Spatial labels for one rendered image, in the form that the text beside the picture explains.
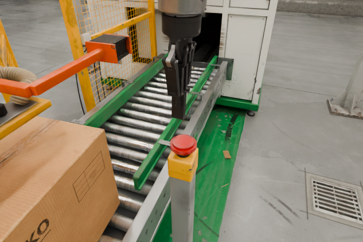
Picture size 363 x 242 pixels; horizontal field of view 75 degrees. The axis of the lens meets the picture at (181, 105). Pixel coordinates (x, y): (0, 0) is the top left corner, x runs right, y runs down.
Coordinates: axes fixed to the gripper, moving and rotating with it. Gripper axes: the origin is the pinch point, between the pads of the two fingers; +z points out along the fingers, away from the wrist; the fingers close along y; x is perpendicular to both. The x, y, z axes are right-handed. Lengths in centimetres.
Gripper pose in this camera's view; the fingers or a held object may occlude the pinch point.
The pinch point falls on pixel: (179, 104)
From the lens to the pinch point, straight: 55.4
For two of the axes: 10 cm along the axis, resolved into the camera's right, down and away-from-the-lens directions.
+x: -9.3, -2.2, 3.0
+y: 3.7, -4.9, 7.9
